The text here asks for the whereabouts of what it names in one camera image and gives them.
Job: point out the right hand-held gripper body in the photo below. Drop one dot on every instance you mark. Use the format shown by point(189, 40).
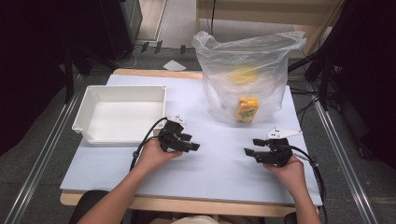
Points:
point(277, 155)

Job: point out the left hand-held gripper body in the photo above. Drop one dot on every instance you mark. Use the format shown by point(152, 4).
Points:
point(169, 138)

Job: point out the yellow juice carton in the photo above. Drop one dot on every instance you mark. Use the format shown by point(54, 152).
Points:
point(247, 109)

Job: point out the clear plastic bag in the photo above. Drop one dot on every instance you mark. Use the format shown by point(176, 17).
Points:
point(249, 59)

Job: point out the person's left hand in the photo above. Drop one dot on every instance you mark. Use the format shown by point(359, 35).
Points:
point(152, 155)

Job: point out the person's right hand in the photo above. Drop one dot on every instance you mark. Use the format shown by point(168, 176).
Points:
point(291, 175)

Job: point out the pale blue table mat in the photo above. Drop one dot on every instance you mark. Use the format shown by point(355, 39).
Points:
point(218, 168)

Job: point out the white plastic bin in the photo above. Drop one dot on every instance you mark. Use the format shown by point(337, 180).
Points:
point(124, 116)

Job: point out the wooden table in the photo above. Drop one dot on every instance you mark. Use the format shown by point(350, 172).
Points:
point(186, 207)

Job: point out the white paper sheet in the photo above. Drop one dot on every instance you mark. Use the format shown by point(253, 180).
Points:
point(174, 65)

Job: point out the person's beige clothing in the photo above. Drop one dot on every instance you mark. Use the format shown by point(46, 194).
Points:
point(196, 220)

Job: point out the small black floor block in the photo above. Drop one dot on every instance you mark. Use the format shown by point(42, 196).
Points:
point(182, 49)
point(145, 46)

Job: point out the black metal stand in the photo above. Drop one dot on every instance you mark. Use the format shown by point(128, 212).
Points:
point(323, 71)
point(69, 77)

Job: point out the black cabinet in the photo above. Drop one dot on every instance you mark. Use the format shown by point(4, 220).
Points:
point(120, 28)

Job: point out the wooden furniture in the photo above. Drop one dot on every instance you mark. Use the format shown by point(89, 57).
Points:
point(249, 12)

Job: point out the metal floor rail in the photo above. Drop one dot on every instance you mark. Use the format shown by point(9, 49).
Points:
point(345, 165)
point(40, 165)

